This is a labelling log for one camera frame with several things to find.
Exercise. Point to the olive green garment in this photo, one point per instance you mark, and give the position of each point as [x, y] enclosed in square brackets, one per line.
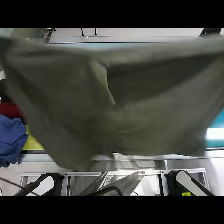
[110, 110]

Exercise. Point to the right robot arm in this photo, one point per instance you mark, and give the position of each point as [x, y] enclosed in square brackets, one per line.
[186, 184]

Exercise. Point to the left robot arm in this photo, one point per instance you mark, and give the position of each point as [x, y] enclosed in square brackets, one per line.
[41, 185]

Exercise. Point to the dark red garment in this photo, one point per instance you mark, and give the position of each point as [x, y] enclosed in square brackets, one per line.
[10, 109]

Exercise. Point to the blue garment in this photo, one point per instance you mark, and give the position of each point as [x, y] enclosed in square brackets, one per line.
[11, 138]

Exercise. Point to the silver frame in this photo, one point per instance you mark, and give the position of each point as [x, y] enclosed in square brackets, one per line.
[110, 178]

